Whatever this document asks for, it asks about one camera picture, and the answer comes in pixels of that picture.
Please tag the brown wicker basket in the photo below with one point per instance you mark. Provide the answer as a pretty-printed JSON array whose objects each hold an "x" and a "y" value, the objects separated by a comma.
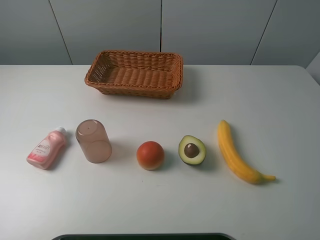
[{"x": 136, "y": 73}]

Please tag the red orange tomato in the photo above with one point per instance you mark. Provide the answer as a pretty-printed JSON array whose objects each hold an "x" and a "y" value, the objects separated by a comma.
[{"x": 150, "y": 155}]

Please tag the halved avocado with pit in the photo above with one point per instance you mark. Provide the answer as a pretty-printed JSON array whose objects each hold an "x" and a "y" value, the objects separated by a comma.
[{"x": 191, "y": 150}]

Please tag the translucent brown plastic cup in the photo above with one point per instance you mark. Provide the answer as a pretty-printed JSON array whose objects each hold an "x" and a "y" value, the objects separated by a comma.
[{"x": 94, "y": 141}]

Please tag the yellow banana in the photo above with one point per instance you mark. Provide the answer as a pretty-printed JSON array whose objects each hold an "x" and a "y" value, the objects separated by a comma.
[{"x": 234, "y": 161}]

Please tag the pink detergent bottle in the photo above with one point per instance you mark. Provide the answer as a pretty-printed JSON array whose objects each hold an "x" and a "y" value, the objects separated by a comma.
[{"x": 46, "y": 152}]

